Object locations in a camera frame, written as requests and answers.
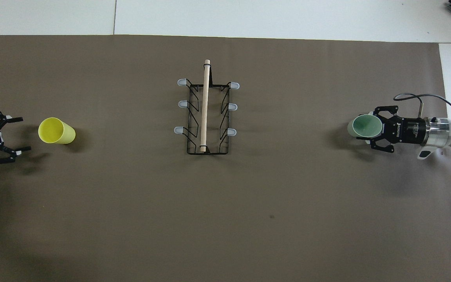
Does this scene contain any yellow plastic cup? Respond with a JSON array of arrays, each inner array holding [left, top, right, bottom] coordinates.
[[38, 117, 76, 145]]

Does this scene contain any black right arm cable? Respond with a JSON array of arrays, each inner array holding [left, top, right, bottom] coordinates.
[[394, 93, 451, 118]]

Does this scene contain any black wire cup rack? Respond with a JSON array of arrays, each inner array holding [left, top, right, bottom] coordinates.
[[174, 60, 240, 155]]

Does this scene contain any pale green plastic cup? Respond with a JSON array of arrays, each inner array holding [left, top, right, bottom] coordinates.
[[347, 114, 383, 139]]

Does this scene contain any brown table mat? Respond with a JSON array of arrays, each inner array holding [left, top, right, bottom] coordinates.
[[0, 34, 451, 282]]

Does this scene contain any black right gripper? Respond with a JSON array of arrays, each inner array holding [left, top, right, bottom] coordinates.
[[368, 106, 429, 152]]

